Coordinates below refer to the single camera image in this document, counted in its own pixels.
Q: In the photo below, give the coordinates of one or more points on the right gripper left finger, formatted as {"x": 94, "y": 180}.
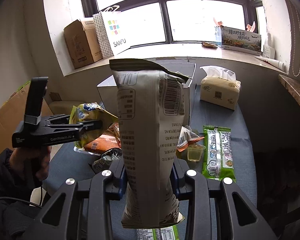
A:
{"x": 81, "y": 209}

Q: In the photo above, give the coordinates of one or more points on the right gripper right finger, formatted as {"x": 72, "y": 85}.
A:
{"x": 217, "y": 209}

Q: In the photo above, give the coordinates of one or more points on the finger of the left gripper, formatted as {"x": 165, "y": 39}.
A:
{"x": 86, "y": 126}
{"x": 58, "y": 119}

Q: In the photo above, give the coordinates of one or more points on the yellow potato chips bag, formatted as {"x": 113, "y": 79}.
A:
{"x": 91, "y": 112}

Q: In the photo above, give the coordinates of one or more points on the dark foil snack bag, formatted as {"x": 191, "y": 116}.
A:
{"x": 106, "y": 159}

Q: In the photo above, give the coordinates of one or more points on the green snack bar packet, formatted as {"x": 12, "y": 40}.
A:
{"x": 217, "y": 160}

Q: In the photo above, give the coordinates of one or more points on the tall beige snack bag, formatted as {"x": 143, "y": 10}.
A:
{"x": 150, "y": 111}

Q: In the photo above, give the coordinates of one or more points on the white red-print snack bag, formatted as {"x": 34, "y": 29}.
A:
{"x": 186, "y": 138}

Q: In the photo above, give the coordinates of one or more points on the person's left hand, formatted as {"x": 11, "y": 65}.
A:
{"x": 35, "y": 162}

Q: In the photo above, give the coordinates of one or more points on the flat cardboard sheet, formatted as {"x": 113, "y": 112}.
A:
{"x": 11, "y": 114}

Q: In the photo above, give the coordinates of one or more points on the orange snack packet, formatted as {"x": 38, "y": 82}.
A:
{"x": 108, "y": 140}

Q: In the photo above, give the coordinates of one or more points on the white cardboard storage box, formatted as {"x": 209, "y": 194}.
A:
{"x": 107, "y": 89}

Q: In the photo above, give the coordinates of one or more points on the clear jelly cup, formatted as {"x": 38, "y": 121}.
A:
{"x": 195, "y": 152}

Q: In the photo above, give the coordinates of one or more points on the brown cardboard box on sill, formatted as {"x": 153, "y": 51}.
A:
{"x": 82, "y": 42}

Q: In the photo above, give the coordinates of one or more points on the white SANFU shopping bag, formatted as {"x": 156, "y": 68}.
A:
{"x": 111, "y": 31}

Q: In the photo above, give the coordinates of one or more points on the beige tissue pack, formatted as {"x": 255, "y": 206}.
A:
{"x": 220, "y": 87}

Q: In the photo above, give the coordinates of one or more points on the brown wrapper on sill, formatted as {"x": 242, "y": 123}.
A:
{"x": 209, "y": 45}

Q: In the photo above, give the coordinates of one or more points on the white tube on sill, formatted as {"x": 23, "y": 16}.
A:
{"x": 275, "y": 63}

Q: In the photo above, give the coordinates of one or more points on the white plastic bottle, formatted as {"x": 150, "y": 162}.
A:
{"x": 268, "y": 50}

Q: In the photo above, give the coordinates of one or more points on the printed tissue box on sill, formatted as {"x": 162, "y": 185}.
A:
{"x": 238, "y": 40}

